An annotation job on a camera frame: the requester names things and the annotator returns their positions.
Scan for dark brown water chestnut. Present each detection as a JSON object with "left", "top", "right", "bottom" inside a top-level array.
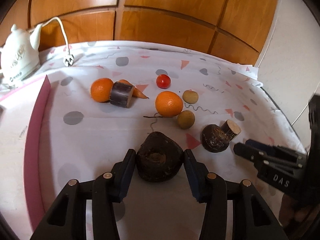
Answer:
[{"left": 136, "top": 132, "right": 183, "bottom": 183}]

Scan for orange tangerine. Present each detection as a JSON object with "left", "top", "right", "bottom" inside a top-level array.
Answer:
[
  {"left": 90, "top": 78, "right": 114, "bottom": 102},
  {"left": 155, "top": 91, "right": 183, "bottom": 118}
]

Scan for purple sugarcane chunk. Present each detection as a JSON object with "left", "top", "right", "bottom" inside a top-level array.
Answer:
[{"left": 110, "top": 82, "right": 134, "bottom": 108}]

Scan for red cherry tomato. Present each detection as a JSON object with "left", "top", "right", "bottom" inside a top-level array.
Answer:
[{"left": 156, "top": 74, "right": 171, "bottom": 89}]

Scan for pink rimmed white tray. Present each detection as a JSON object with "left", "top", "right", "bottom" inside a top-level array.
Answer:
[{"left": 1, "top": 75, "right": 51, "bottom": 239}]

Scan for small orange carrot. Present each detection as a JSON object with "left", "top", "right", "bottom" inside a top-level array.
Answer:
[{"left": 119, "top": 79, "right": 149, "bottom": 99}]

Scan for white ceramic electric kettle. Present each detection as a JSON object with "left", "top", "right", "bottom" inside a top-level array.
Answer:
[{"left": 1, "top": 24, "right": 42, "bottom": 86}]

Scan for wooden wall cabinet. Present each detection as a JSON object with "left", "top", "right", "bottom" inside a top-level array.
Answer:
[{"left": 1, "top": 0, "right": 278, "bottom": 64}]

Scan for white power cord with plug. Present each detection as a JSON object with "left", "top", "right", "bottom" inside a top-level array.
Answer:
[{"left": 28, "top": 16, "right": 75, "bottom": 67}]

